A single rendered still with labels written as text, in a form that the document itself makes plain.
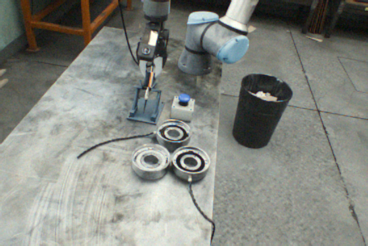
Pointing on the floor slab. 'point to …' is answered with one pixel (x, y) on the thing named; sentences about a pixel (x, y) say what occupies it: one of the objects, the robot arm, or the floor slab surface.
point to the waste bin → (259, 109)
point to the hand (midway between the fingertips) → (150, 76)
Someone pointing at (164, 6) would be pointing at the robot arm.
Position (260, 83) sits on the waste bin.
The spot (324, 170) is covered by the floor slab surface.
